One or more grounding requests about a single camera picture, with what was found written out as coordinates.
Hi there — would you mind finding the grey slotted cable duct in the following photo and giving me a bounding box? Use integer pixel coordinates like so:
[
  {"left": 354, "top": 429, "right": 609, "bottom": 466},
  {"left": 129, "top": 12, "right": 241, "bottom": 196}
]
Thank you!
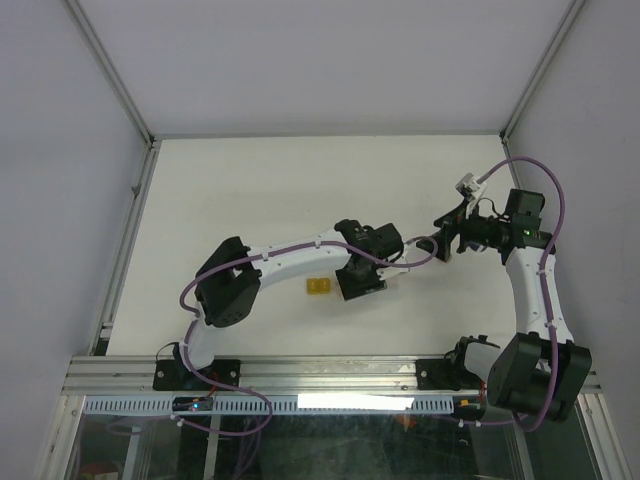
[{"left": 84, "top": 393, "right": 454, "bottom": 416}]

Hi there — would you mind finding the left aluminium frame post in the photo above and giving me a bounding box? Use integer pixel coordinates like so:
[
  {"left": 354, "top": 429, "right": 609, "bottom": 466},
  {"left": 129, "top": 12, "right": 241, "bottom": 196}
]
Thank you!
[{"left": 62, "top": 0, "right": 154, "bottom": 145}]

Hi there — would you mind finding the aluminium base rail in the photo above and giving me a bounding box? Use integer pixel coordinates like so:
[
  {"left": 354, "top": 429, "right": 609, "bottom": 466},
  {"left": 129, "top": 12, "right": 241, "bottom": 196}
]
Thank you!
[{"left": 67, "top": 353, "right": 601, "bottom": 401}]

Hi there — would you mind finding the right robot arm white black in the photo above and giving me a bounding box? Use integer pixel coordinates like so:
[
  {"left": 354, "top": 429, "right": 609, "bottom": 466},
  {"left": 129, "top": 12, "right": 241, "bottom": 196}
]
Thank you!
[{"left": 417, "top": 189, "right": 592, "bottom": 422}]

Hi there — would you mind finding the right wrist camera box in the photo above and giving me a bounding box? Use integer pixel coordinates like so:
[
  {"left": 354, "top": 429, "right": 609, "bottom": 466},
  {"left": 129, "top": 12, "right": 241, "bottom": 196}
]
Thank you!
[{"left": 455, "top": 173, "right": 487, "bottom": 215}]

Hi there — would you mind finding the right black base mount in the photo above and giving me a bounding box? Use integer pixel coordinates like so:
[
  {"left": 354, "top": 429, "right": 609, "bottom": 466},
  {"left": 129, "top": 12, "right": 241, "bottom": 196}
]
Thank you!
[{"left": 415, "top": 335, "right": 502, "bottom": 391}]

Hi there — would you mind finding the right aluminium frame post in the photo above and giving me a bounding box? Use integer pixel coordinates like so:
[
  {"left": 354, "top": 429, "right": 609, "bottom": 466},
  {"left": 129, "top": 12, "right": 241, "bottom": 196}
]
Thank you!
[{"left": 500, "top": 0, "right": 589, "bottom": 139}]

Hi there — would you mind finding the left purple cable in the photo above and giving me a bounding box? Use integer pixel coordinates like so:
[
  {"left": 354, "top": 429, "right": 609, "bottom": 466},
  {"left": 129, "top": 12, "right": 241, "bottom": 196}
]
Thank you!
[{"left": 179, "top": 237, "right": 441, "bottom": 374}]

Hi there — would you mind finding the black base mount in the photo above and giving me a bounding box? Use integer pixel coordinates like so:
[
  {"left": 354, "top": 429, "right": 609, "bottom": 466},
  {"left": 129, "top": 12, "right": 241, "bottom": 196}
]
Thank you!
[
  {"left": 152, "top": 342, "right": 241, "bottom": 391},
  {"left": 415, "top": 335, "right": 502, "bottom": 391}
]

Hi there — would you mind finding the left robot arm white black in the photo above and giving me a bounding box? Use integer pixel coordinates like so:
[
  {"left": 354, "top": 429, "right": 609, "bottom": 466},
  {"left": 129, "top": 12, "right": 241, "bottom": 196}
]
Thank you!
[{"left": 174, "top": 219, "right": 406, "bottom": 389}]

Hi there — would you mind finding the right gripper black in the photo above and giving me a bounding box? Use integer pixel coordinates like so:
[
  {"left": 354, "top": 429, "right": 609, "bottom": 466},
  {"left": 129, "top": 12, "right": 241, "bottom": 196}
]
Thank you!
[{"left": 416, "top": 197, "right": 509, "bottom": 262}]

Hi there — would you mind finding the weekly pill organizer box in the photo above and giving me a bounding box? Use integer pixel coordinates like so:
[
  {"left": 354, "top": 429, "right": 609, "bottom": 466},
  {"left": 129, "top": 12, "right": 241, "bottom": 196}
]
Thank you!
[{"left": 306, "top": 276, "right": 401, "bottom": 297}]

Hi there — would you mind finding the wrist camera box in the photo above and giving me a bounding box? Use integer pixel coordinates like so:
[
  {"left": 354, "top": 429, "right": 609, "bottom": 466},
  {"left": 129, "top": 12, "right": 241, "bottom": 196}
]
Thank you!
[
  {"left": 377, "top": 257, "right": 411, "bottom": 281},
  {"left": 455, "top": 173, "right": 487, "bottom": 215}
]

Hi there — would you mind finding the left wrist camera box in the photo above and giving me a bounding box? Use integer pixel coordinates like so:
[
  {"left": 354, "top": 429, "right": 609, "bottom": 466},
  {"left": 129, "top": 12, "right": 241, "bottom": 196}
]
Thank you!
[{"left": 377, "top": 257, "right": 411, "bottom": 281}]

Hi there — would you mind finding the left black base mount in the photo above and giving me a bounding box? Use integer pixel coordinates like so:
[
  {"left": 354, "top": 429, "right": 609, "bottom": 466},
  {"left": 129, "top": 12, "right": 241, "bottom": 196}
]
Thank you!
[{"left": 152, "top": 342, "right": 241, "bottom": 391}]

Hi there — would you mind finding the aluminium frame post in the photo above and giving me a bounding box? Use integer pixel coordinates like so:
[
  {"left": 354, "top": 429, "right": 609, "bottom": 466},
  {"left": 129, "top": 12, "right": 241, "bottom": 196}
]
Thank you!
[
  {"left": 500, "top": 0, "right": 589, "bottom": 139},
  {"left": 62, "top": 0, "right": 154, "bottom": 145}
]

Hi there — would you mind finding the white pill bottle blue label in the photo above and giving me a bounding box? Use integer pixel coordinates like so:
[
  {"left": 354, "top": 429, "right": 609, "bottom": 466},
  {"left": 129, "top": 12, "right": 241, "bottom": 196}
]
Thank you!
[{"left": 468, "top": 242, "right": 487, "bottom": 253}]

